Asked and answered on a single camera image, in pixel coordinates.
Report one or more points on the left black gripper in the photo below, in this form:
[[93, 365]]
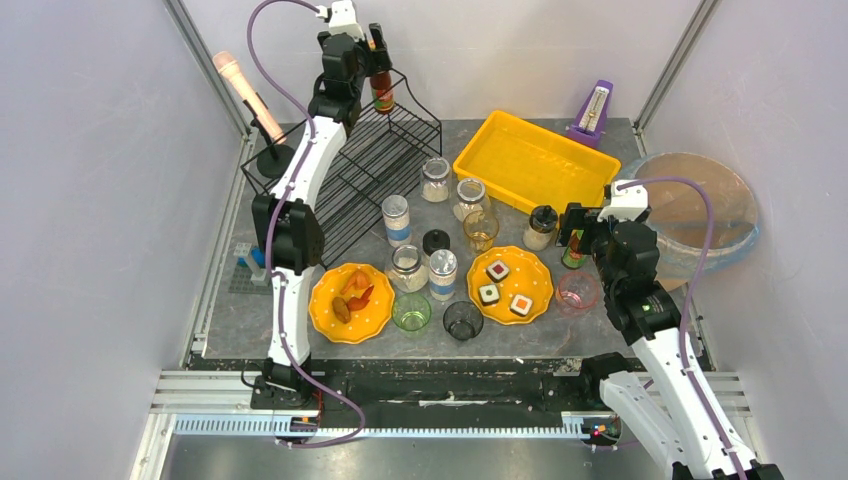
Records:
[[377, 58]]

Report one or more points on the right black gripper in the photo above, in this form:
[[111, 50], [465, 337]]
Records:
[[577, 221]]

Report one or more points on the red label sauce bottle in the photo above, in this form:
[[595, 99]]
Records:
[[383, 96]]

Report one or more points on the green label sauce bottle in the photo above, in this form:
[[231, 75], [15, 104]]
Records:
[[572, 258]]

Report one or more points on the black cap shaker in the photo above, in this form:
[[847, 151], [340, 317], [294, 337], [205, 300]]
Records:
[[541, 228], [434, 240]]

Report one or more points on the blue band spice jar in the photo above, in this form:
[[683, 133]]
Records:
[[443, 266], [396, 217]]

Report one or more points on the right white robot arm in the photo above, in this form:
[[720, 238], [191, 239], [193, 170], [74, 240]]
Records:
[[686, 433]]

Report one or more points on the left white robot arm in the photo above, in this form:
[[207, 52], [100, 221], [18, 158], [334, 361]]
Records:
[[293, 237]]

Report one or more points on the pink glass cup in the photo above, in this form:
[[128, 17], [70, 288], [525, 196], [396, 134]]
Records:
[[576, 293]]

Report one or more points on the yellow plate with sushi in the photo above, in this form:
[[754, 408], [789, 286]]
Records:
[[529, 276]]

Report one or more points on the round bin with plastic liner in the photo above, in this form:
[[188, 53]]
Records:
[[679, 214]]

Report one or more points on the orange centre sushi piece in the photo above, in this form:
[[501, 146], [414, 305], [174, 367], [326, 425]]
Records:
[[521, 305]]

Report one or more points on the yellow plastic bin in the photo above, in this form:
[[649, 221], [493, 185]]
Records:
[[525, 165]]

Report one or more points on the red centre sushi piece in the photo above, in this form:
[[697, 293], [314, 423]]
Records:
[[497, 271]]

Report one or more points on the purple metronome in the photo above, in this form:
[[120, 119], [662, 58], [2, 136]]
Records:
[[589, 125]]

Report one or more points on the amber glass cup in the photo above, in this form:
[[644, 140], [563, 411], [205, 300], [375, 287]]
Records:
[[481, 229]]

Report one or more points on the green centre sushi piece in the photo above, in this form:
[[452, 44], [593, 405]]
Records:
[[488, 294]]

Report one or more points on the open glass jar middle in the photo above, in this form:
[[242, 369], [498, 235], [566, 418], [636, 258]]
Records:
[[470, 196]]

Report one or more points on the open glass jar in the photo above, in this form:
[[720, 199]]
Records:
[[470, 196], [405, 269], [435, 175]]

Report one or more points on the open glass jar back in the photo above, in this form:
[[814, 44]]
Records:
[[435, 175]]

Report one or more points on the pink microphone on stand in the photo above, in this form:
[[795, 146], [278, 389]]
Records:
[[274, 160]]

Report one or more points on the dark glass cup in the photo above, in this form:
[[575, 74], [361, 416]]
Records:
[[463, 320]]

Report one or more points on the open glass jar front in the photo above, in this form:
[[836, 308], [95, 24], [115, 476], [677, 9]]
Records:
[[405, 269]]

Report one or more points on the green glass cup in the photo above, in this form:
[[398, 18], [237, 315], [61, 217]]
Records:
[[411, 312]]

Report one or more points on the orange chicken wing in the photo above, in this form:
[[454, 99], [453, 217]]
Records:
[[358, 280]]

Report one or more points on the red chicken wing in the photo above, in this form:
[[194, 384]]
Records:
[[361, 302]]

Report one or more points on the yellow plate with chicken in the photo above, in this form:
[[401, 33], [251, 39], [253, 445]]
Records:
[[364, 324]]

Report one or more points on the grey lego baseplate with bricks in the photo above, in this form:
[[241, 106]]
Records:
[[249, 275]]

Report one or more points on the brown chicken piece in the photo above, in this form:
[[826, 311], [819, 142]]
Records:
[[341, 310]]

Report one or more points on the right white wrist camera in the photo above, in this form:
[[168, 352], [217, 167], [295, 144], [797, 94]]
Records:
[[624, 202]]

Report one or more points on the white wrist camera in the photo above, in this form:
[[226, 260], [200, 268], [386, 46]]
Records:
[[624, 202], [341, 18]]

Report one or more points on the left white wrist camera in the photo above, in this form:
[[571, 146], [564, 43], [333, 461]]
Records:
[[341, 18]]

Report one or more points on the black wire rack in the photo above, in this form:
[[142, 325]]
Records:
[[383, 156]]

